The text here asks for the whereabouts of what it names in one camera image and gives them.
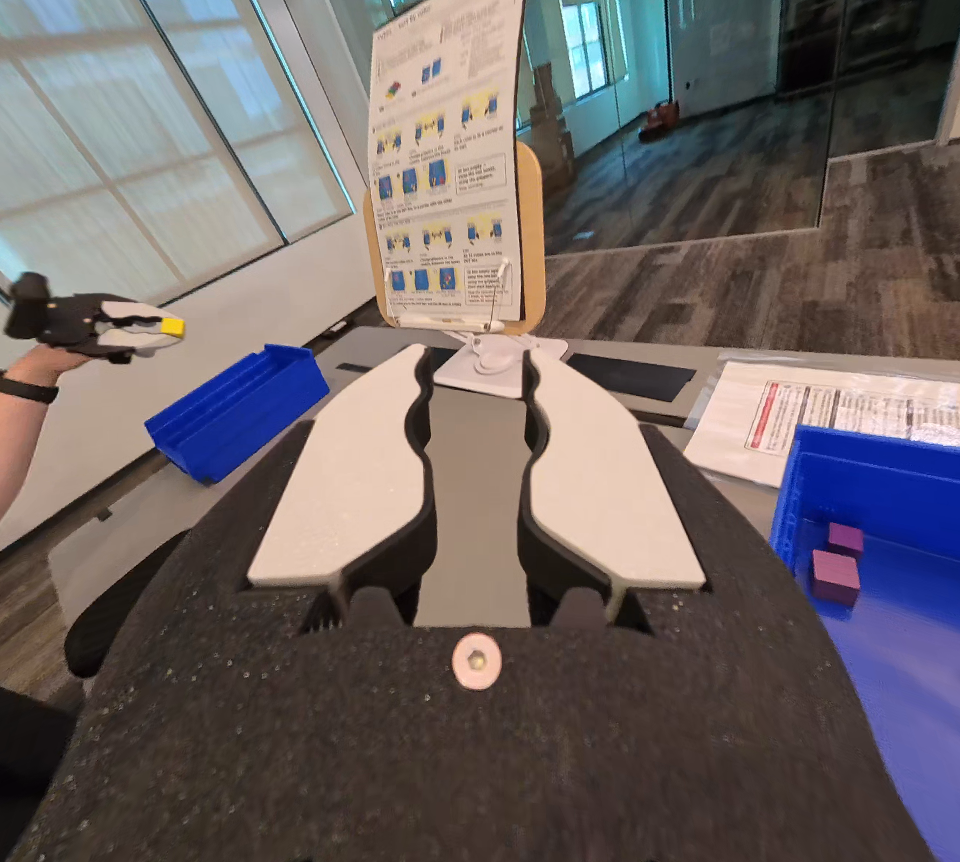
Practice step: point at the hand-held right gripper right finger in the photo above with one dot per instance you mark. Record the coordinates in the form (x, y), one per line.
(615, 495)

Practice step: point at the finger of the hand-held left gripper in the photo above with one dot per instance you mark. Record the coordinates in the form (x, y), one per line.
(142, 341)
(135, 312)

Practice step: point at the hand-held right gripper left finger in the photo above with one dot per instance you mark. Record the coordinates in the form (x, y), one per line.
(345, 487)

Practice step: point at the yellow wooden cube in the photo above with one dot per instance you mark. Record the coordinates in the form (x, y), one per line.
(174, 327)

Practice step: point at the blue plastic bin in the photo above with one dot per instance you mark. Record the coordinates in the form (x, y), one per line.
(232, 412)
(885, 614)

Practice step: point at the purple wooden cube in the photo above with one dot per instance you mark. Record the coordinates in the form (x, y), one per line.
(846, 540)
(835, 577)

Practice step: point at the person's left forearm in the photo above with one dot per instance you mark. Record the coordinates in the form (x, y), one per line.
(15, 450)

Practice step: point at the person's left hand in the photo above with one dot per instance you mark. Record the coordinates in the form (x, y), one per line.
(45, 365)

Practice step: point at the black wristband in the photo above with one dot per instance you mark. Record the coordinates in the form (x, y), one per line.
(26, 391)

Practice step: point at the black desk inlay plate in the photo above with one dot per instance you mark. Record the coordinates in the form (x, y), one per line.
(367, 365)
(630, 378)

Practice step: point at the black floor outlet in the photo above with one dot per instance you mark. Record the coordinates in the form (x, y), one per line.
(335, 330)

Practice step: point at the white stand base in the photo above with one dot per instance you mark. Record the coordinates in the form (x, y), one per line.
(495, 363)

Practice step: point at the paper in plastic sleeve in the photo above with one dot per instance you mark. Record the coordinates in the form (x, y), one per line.
(787, 412)

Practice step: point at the large grid window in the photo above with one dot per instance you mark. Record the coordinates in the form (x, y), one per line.
(150, 90)

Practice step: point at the cardboard box stack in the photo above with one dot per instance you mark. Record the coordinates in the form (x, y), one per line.
(555, 135)

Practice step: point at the printed instruction sheet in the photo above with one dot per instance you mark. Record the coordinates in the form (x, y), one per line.
(450, 127)

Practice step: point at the red floor machine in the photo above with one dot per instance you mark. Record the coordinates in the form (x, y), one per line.
(660, 124)

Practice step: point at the small grid window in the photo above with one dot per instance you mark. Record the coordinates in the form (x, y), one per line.
(585, 52)

